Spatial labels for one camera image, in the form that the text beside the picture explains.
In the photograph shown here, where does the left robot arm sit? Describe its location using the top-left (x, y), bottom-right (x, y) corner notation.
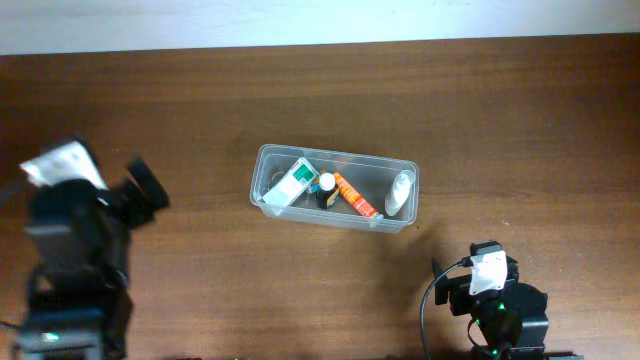
top-left (11, 158), bottom-right (169, 359)

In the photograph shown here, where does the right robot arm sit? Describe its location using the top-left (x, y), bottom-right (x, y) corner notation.
top-left (432, 257), bottom-right (549, 360)

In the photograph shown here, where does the right black cable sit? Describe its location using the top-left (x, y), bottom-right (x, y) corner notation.
top-left (419, 257), bottom-right (474, 360)

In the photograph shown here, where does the white spray bottle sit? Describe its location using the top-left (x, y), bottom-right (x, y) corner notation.
top-left (385, 170), bottom-right (416, 217)

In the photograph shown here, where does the dark bottle white cap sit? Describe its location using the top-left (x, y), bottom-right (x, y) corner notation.
top-left (316, 172), bottom-right (339, 210)

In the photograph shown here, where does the small gold-lid jar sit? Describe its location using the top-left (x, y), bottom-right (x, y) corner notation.
top-left (307, 170), bottom-right (325, 194)

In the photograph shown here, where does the orange tablet tube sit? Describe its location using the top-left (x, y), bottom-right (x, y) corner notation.
top-left (333, 172), bottom-right (382, 219)

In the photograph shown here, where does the white green medicine box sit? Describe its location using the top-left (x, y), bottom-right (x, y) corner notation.
top-left (263, 157), bottom-right (319, 206)

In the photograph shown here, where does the clear plastic container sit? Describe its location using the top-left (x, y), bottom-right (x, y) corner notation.
top-left (249, 144), bottom-right (419, 233)

